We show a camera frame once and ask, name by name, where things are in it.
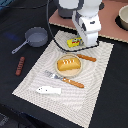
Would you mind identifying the beige bowl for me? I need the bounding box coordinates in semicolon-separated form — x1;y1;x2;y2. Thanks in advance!
119;5;128;30

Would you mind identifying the yellow butter box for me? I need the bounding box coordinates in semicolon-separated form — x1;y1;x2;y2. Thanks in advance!
67;37;83;48

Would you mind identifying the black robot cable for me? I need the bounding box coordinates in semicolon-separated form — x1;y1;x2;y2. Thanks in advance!
0;0;84;52

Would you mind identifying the round wooden plate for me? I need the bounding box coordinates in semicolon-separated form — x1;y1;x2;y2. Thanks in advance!
55;54;82;77

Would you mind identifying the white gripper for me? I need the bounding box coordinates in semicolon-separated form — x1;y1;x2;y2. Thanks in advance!
72;0;102;47

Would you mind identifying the fork with orange handle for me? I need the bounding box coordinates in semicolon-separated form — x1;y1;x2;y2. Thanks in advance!
44;70;84;88

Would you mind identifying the grey cooking pot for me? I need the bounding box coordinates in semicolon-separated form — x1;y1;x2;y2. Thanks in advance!
58;8;73;19

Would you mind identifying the pink toy stove board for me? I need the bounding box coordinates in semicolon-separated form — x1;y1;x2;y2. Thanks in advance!
49;0;128;42

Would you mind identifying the knife with orange handle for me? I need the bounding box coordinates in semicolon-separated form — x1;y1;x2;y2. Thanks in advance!
61;49;97;63

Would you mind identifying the grey saucepan with handle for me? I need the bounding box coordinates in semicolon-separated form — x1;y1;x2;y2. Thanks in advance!
12;27;48;54

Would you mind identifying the white toy fish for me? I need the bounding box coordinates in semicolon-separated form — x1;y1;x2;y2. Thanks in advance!
36;86;61;95

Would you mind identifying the woven beige placemat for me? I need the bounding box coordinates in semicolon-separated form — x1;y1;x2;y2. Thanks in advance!
11;30;114;128

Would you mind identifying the golden bread loaf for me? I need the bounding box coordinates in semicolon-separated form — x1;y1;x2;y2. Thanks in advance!
57;58;81;71

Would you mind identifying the brown sausage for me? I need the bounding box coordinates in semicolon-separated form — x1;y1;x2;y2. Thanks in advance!
15;57;25;76

